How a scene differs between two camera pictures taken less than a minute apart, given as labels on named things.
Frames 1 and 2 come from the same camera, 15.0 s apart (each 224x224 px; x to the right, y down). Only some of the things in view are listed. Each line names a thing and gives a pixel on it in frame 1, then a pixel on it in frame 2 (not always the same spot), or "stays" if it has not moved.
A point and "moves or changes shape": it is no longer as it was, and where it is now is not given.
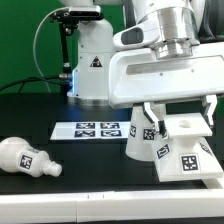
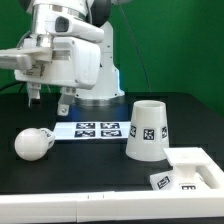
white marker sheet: (96, 130) stays
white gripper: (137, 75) to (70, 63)
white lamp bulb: (16, 155) to (32, 144)
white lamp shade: (145, 139) stays
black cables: (23, 81) stays
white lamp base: (184, 153) moves or changes shape
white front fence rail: (147, 205) stays
